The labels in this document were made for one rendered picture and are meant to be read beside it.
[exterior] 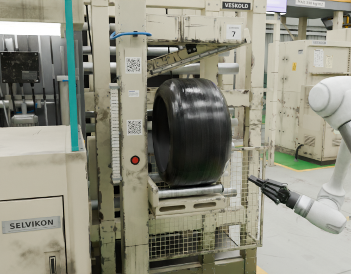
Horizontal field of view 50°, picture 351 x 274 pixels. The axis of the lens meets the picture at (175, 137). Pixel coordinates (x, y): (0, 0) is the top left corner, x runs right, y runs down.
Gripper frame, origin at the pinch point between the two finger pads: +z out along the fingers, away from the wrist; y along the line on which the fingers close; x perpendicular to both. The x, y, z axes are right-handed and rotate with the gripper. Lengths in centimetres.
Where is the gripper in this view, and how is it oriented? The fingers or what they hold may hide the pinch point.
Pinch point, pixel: (256, 180)
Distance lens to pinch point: 181.6
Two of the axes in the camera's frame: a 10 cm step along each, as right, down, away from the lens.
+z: -8.2, -4.4, 3.7
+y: -1.4, 7.7, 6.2
